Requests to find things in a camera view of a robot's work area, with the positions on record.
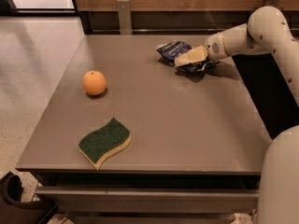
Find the dark brown chair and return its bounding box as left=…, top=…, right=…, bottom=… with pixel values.
left=0, top=172, right=58, bottom=224

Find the right metal bracket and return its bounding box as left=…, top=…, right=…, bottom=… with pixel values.
left=263, top=0, right=280, bottom=7

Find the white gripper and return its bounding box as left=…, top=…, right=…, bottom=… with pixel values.
left=175, top=32, right=228, bottom=67

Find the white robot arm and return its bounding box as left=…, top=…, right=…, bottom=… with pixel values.
left=175, top=6, right=299, bottom=224

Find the green yellow sponge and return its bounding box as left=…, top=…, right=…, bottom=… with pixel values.
left=78, top=118, right=132, bottom=170

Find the blue chip bag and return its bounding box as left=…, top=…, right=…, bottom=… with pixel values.
left=156, top=41, right=217, bottom=73

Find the orange fruit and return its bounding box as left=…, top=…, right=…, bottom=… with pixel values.
left=82, top=71, right=107, bottom=96

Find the metal bracket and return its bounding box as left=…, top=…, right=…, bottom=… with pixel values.
left=263, top=0, right=280, bottom=7
left=117, top=0, right=133, bottom=35

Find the left metal bracket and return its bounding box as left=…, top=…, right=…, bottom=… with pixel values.
left=117, top=0, right=133, bottom=35

